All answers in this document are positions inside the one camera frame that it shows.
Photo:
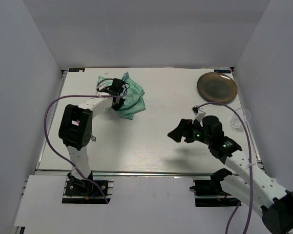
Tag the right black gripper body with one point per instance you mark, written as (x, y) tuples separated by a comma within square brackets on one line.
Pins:
[(195, 132)]

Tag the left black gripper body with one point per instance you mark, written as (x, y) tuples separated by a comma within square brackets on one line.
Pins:
[(115, 107)]

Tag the green satin cloth napkin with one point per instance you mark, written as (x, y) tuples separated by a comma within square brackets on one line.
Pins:
[(134, 101)]

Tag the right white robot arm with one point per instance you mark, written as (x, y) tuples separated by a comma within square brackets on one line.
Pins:
[(247, 182)]

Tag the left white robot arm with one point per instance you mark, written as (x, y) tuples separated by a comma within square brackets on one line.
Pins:
[(76, 129)]

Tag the clear glass cup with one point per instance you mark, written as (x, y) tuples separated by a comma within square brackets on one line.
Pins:
[(240, 115)]

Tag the brown ceramic plate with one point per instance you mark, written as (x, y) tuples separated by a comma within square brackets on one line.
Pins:
[(217, 87)]

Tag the left table corner sticker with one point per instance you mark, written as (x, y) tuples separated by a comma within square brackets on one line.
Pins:
[(76, 70)]

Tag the table corner sticker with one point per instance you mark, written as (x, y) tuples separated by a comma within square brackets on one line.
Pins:
[(224, 71), (76, 70)]

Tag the right table corner sticker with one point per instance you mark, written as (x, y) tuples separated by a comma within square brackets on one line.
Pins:
[(224, 71)]

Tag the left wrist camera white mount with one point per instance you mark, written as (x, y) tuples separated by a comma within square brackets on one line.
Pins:
[(103, 85)]

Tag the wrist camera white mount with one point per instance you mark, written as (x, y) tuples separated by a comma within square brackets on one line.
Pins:
[(199, 114), (103, 85)]

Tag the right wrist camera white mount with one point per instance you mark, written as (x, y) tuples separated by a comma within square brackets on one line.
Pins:
[(199, 114)]

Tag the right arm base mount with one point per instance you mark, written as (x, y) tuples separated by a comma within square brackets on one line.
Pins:
[(207, 196)]

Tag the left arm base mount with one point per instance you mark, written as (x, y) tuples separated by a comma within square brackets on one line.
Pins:
[(73, 195)]

